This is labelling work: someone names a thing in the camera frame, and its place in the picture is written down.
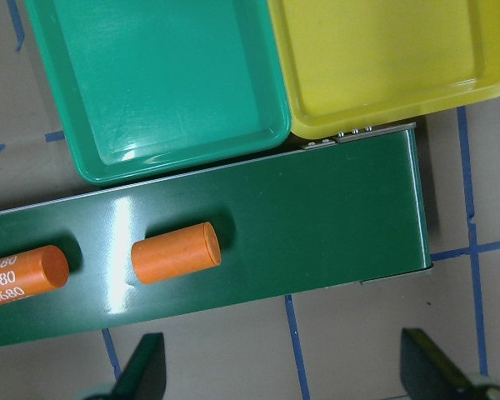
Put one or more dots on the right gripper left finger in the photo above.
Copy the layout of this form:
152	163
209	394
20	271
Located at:
145	376

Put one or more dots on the green plastic tray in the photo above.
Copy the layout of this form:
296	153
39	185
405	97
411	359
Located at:
148	87

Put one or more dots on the plain orange cylinder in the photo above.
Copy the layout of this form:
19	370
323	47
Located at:
174	254

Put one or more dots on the yellow plastic tray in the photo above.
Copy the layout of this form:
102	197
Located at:
352	64

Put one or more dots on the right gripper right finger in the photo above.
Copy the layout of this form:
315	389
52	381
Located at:
426	372

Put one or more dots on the orange cylinder with 4680 print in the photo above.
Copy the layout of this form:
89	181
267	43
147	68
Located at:
31	273

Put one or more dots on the green conveyor belt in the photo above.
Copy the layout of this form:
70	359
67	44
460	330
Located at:
287	223

